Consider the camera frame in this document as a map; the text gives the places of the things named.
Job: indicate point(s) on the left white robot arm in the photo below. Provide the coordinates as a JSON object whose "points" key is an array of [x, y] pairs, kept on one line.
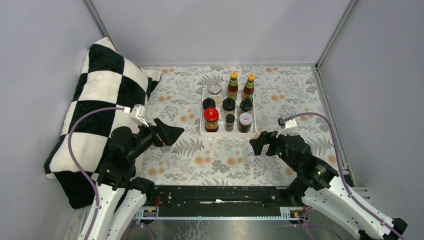
{"points": [[119, 192]]}

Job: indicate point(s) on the white plastic organizer tray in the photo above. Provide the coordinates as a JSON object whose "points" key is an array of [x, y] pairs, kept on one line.
{"points": [[221, 132]]}

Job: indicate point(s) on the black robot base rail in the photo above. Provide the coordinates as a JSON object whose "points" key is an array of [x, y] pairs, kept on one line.
{"points": [[172, 202]]}

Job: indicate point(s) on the green label sauce bottle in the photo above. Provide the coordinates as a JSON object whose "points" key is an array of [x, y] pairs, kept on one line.
{"points": [[232, 88]]}

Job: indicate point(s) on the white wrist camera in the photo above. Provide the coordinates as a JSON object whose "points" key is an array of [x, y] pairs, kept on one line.
{"points": [[287, 126], [137, 113]]}

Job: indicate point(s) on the clear glass jar metal rim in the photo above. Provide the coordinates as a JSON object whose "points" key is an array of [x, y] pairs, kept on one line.
{"points": [[215, 91]]}

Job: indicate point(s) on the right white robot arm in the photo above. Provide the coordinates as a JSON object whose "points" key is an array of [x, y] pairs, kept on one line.
{"points": [[322, 188]]}

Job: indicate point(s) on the black white checkered pillow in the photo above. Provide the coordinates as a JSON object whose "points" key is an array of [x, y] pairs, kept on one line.
{"points": [[108, 82]]}

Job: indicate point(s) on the large black lid jar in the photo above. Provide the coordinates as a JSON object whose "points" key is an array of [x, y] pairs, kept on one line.
{"points": [[228, 107]]}

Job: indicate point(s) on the red label sauce bottle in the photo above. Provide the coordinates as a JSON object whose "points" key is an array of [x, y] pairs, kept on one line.
{"points": [[248, 91]]}

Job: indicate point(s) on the red lid sauce jar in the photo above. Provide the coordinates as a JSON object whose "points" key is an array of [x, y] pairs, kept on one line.
{"points": [[211, 117]]}

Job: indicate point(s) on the white lid brown jar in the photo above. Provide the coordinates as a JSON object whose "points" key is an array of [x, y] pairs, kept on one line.
{"points": [[245, 122]]}

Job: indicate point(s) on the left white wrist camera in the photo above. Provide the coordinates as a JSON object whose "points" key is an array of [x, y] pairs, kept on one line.
{"points": [[137, 113]]}

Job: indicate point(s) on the black cap brown spice shaker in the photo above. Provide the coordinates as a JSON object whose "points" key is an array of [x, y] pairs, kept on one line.
{"points": [[246, 106]]}

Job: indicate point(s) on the small black cap spice jar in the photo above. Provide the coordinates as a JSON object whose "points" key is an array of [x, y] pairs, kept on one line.
{"points": [[229, 122]]}

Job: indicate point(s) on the black cap white bean jar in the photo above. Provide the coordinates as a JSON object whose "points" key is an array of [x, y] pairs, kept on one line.
{"points": [[208, 103]]}

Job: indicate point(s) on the floral table mat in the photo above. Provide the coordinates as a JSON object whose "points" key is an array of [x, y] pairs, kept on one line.
{"points": [[196, 160]]}

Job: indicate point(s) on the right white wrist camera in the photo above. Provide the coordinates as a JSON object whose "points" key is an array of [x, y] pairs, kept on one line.
{"points": [[287, 126]]}

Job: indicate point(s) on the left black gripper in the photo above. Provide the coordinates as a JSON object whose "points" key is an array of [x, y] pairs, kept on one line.
{"points": [[163, 134]]}

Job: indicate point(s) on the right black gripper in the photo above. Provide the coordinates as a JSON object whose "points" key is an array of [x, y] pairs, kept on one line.
{"points": [[265, 138]]}

